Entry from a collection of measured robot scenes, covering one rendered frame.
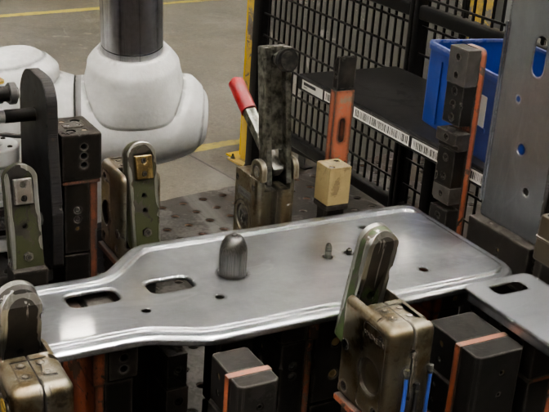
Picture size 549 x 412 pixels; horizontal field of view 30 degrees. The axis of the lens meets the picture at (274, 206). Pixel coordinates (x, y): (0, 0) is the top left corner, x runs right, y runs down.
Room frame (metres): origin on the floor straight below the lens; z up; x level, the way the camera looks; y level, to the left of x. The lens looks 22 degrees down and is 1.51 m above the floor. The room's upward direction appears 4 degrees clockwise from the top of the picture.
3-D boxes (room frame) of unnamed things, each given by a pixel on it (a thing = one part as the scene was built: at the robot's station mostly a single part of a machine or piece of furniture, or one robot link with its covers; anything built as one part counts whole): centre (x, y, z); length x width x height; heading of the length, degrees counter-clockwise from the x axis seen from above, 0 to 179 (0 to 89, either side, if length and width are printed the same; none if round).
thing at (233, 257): (1.04, 0.04, 1.02); 0.03 x 0.03 x 0.07
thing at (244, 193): (1.25, 0.01, 0.88); 0.07 x 0.06 x 0.35; 30
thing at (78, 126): (1.17, 0.25, 0.91); 0.07 x 0.05 x 0.42; 30
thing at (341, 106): (1.29, -0.08, 0.95); 0.03 x 0.01 x 0.50; 120
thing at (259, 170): (1.21, 0.02, 1.06); 0.03 x 0.01 x 0.03; 30
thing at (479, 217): (1.22, -0.30, 0.85); 0.12 x 0.03 x 0.30; 30
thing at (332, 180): (1.25, -0.07, 0.88); 0.04 x 0.04 x 0.36; 30
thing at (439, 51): (1.48, -0.35, 1.09); 0.30 x 0.17 x 0.13; 20
